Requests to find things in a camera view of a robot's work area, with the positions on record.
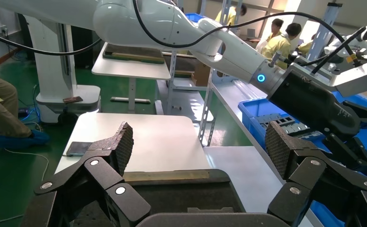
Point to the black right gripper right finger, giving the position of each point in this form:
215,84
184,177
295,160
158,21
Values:
312,169

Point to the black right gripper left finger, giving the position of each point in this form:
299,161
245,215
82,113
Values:
98,175

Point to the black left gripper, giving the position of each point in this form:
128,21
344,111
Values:
315,106

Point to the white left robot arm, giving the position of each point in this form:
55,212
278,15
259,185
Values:
123,18

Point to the black smartphone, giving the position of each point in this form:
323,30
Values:
78,148

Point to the silver clip metal strip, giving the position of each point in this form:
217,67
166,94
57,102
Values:
296,128

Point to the dark perforated metal plate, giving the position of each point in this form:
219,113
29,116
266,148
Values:
285,120

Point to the grey perforated metal plate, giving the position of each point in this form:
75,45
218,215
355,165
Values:
269,118

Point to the small brown flat object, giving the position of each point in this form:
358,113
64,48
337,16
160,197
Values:
72,100

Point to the blue plastic bin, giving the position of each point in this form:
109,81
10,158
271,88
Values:
249,112

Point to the white background table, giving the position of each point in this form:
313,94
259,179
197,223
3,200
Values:
130,67

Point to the seated person blue shoe covers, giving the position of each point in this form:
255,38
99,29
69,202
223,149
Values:
1,106

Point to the person in yellow coat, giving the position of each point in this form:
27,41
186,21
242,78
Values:
280,45
275,29
230,14

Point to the black tray with gold edge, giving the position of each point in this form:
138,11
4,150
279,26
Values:
133,53

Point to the brown cardboard box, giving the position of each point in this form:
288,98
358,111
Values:
203,75

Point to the small blue bin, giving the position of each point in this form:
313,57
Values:
195,17

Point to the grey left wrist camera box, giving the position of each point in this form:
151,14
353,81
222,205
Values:
359,78

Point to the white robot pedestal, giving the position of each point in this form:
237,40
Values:
51,62

